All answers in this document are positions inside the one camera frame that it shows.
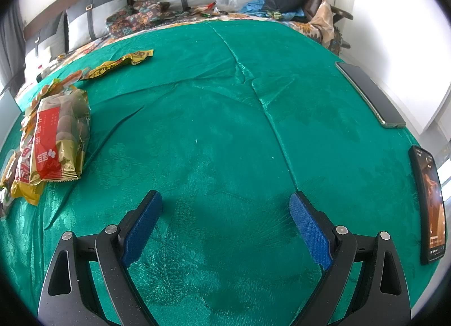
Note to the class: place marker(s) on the orange peanut packet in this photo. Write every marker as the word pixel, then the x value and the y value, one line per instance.
pixel 49 89

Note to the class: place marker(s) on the brown chair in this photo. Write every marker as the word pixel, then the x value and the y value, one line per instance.
pixel 343 15

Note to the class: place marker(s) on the dark grey phone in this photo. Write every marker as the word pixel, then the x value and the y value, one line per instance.
pixel 370 93

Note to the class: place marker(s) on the beige floral cloth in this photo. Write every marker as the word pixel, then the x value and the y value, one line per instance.
pixel 322 17

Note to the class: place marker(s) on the blue cloth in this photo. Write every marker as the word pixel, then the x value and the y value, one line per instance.
pixel 255 7

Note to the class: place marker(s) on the dark patterned cloth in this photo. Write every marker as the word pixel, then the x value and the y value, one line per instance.
pixel 134 17

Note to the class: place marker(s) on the floral bed sheet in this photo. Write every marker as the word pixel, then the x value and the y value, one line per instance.
pixel 310 28

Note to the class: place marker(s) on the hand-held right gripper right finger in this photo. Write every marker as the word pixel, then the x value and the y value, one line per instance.
pixel 310 230

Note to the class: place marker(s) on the red gold snack bag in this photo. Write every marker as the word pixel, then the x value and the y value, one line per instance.
pixel 58 135

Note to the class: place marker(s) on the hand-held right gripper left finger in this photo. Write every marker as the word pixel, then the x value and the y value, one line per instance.
pixel 141 230

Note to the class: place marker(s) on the grey board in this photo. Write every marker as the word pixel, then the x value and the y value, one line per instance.
pixel 8 118

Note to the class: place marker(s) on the black phone lit screen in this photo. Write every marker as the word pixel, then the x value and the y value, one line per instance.
pixel 431 206

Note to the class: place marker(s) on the yellow snack packet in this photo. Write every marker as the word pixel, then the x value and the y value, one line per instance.
pixel 141 55
pixel 105 68

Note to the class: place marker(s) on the grey curtain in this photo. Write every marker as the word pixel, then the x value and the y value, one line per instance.
pixel 10 40

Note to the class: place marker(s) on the yellow red snack bag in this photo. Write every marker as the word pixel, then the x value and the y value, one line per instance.
pixel 24 185

